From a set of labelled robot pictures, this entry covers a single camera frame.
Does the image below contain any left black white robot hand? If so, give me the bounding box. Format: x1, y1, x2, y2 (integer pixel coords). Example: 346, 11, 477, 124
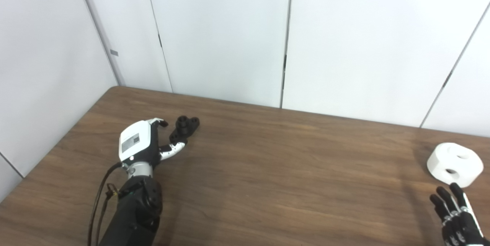
119, 118, 187, 168

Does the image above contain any black flanged holder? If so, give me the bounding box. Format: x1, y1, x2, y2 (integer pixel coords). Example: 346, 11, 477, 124
169, 115, 200, 145

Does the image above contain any round white plastic piece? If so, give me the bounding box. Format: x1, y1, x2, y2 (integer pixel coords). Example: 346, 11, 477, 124
427, 143, 484, 188

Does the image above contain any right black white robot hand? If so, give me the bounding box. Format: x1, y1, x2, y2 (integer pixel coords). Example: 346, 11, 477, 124
430, 183, 490, 246

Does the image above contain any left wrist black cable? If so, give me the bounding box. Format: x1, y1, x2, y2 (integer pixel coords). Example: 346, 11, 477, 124
87, 162, 123, 246

